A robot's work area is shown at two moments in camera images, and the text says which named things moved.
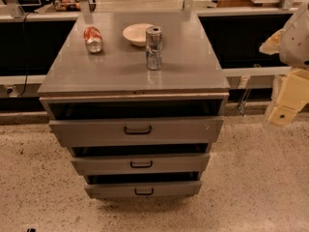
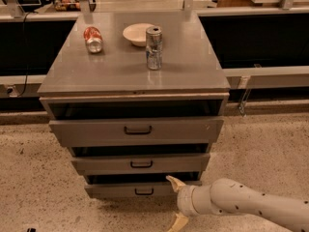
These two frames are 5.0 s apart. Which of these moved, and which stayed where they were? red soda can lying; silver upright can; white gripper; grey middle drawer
Moved: white gripper
Stayed: grey middle drawer; red soda can lying; silver upright can
